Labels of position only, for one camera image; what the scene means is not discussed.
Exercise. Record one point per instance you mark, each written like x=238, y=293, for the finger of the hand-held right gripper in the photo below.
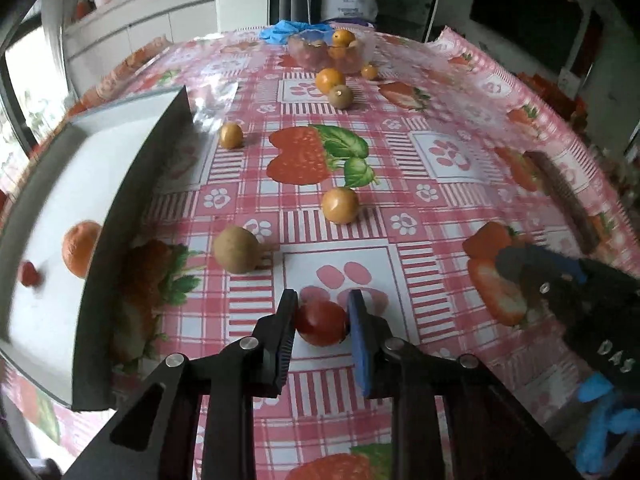
x=530, y=265

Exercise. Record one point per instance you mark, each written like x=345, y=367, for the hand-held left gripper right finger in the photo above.
x=357, y=340

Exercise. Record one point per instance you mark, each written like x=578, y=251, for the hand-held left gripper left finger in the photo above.
x=280, y=345

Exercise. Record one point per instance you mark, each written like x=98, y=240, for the red cherry tomato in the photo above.
x=322, y=322
x=29, y=273

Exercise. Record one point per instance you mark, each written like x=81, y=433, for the brown longan fruit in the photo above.
x=236, y=250
x=340, y=96

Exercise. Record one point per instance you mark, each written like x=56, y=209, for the large orange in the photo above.
x=330, y=80

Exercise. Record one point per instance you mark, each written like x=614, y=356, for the grey tray with white inside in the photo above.
x=60, y=185

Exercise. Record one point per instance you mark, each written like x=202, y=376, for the person's right hand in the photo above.
x=602, y=425

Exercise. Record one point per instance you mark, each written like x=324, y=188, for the dark brown chair back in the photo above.
x=565, y=200

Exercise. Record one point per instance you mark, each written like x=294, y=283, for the red cardboard boxes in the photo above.
x=555, y=95

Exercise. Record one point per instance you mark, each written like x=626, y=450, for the mandarin orange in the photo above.
x=80, y=250

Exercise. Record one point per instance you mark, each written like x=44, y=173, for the black screen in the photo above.
x=525, y=0

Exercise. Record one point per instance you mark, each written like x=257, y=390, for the clear glass bowl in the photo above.
x=310, y=55

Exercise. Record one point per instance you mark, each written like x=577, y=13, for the dark shelving unit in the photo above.
x=400, y=0

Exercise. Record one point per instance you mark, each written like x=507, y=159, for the blue cloth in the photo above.
x=287, y=30

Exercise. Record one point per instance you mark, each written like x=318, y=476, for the white counter cabinet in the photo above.
x=150, y=15

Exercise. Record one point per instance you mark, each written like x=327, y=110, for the orange bottle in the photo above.
x=82, y=8

